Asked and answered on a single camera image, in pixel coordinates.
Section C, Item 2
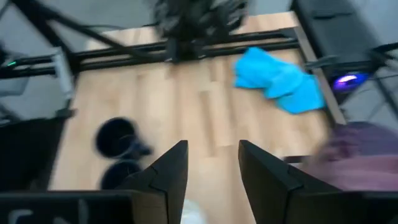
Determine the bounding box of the large dark blue speckled mug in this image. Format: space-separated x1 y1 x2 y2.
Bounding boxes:
95 116 153 159

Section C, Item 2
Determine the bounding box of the silver frame bracket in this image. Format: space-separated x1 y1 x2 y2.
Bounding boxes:
51 48 75 100

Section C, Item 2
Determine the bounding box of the blue cloth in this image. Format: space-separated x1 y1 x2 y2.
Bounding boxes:
233 46 326 114

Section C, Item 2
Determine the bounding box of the purple faceted tumbler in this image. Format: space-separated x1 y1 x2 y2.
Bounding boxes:
301 121 398 191

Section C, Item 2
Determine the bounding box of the black aluminium rig frame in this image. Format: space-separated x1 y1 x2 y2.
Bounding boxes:
0 0 315 82

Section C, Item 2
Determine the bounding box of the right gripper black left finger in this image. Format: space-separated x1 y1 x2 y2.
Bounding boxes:
116 139 189 224

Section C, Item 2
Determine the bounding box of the small dark blue speckled mug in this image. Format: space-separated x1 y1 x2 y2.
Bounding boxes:
99 160 144 190

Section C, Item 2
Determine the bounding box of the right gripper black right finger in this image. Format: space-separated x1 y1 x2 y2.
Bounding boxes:
238 139 361 224

